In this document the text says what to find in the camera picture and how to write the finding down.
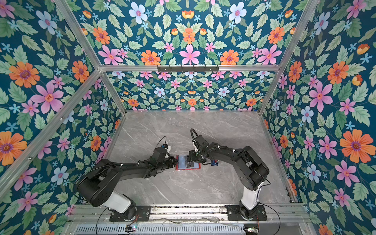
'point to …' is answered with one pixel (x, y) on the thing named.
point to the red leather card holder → (184, 163)
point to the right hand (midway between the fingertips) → (193, 156)
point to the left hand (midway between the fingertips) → (179, 161)
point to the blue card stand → (214, 162)
